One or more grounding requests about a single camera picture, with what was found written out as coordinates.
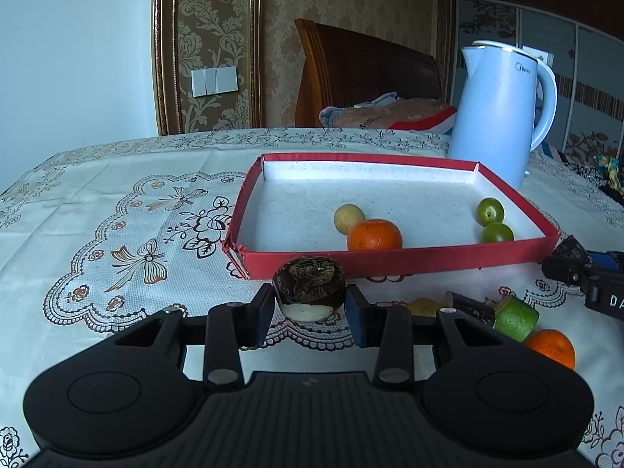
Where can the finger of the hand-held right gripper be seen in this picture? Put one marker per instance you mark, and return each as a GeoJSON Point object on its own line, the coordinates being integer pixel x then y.
{"type": "Point", "coordinates": [560, 273]}
{"type": "Point", "coordinates": [607, 259]}

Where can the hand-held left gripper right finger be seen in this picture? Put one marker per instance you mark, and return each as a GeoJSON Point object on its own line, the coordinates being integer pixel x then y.
{"type": "Point", "coordinates": [355, 314]}

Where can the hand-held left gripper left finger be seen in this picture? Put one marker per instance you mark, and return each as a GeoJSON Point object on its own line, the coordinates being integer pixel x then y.
{"type": "Point", "coordinates": [261, 309]}

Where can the brown water chestnut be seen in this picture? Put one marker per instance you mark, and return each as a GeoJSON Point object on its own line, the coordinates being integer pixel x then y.
{"type": "Point", "coordinates": [309, 282]}

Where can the green cucumber piece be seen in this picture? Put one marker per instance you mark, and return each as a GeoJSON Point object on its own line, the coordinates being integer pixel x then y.
{"type": "Point", "coordinates": [516, 319]}

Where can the yellowish longan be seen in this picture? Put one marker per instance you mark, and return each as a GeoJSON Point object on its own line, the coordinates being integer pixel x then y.
{"type": "Point", "coordinates": [349, 218]}
{"type": "Point", "coordinates": [424, 307]}

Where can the orange tangerine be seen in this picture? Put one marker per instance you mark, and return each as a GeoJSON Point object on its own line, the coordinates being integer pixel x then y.
{"type": "Point", "coordinates": [374, 235]}
{"type": "Point", "coordinates": [551, 348]}

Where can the red cardboard tray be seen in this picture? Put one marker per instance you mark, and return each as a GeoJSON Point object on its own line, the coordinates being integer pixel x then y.
{"type": "Point", "coordinates": [380, 195]}

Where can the white electric kettle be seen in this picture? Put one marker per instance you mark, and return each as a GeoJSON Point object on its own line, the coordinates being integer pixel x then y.
{"type": "Point", "coordinates": [492, 122]}

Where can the floral sliding door wardrobe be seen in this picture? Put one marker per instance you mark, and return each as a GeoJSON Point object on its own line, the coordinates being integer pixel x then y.
{"type": "Point", "coordinates": [585, 58]}

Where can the brown patterned pillow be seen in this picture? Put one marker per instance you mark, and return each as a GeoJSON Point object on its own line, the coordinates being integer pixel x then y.
{"type": "Point", "coordinates": [390, 114]}

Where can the wooden headboard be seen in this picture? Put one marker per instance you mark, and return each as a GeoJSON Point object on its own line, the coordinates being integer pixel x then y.
{"type": "Point", "coordinates": [360, 63]}

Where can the white wall switch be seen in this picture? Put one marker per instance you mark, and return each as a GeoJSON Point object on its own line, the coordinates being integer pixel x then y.
{"type": "Point", "coordinates": [214, 81]}

